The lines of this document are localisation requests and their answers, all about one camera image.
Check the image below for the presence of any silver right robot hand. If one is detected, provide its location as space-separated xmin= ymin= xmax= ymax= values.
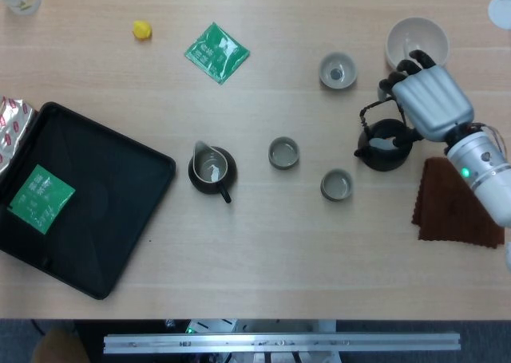
xmin=378 ymin=49 xmax=475 ymax=148

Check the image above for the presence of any black teapot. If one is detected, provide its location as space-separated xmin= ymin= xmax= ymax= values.
xmin=353 ymin=98 xmax=414 ymax=172

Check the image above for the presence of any grey teacup with dark spot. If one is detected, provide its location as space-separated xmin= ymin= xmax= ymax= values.
xmin=318 ymin=51 xmax=358 ymax=90

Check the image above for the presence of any grey-green teacup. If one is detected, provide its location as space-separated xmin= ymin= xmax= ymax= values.
xmin=267 ymin=136 xmax=301 ymax=171
xmin=319 ymin=168 xmax=355 ymax=203

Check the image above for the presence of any white spoon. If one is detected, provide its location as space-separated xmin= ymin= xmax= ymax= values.
xmin=402 ymin=36 xmax=418 ymax=61

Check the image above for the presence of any cream bowl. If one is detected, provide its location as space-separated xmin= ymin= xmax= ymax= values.
xmin=385 ymin=17 xmax=451 ymax=71

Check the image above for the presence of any white round lid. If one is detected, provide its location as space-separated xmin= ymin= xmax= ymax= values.
xmin=487 ymin=0 xmax=511 ymax=30

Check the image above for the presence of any brown cloth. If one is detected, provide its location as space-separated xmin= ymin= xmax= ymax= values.
xmin=410 ymin=156 xmax=506 ymax=249

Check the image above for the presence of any green tea packet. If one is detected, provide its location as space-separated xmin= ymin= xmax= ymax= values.
xmin=6 ymin=164 xmax=77 ymax=235
xmin=184 ymin=22 xmax=252 ymax=85

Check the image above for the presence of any black square tray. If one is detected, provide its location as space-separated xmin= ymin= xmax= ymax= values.
xmin=0 ymin=101 xmax=177 ymax=300

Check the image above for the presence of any silver foil bag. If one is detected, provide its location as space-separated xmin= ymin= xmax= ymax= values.
xmin=0 ymin=96 xmax=40 ymax=176

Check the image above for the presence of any tan brown seat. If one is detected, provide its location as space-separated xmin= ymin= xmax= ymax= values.
xmin=34 ymin=329 xmax=91 ymax=363

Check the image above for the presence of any dark pitcher with handle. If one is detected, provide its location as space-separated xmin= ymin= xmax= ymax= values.
xmin=188 ymin=140 xmax=238 ymax=204

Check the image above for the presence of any aluminium rail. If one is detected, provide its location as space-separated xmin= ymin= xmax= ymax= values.
xmin=103 ymin=331 xmax=461 ymax=355

